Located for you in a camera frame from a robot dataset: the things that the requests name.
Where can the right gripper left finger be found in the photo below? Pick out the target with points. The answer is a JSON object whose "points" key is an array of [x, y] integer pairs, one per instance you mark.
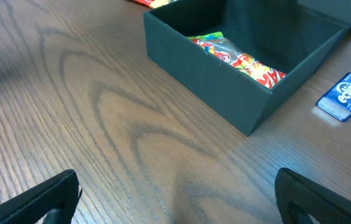
{"points": [[55, 200]]}

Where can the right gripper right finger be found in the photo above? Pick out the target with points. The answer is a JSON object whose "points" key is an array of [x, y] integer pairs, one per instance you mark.
{"points": [[300, 200]]}

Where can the green Haribo gummy bag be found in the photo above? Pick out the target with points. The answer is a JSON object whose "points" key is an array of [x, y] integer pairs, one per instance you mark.
{"points": [[224, 49]]}

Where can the red Hacks candy bag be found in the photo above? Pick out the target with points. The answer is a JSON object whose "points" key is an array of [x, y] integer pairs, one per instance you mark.
{"points": [[148, 3]]}

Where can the yellow Hacks candy bag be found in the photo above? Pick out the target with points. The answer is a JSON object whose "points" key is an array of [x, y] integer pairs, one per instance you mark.
{"points": [[158, 3]]}

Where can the blue Eclipse mints pack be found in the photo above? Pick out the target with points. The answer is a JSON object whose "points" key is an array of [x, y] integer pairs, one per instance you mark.
{"points": [[337, 100]]}

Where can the dark green open box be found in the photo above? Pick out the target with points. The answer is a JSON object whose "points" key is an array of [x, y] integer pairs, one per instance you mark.
{"points": [[292, 36]]}

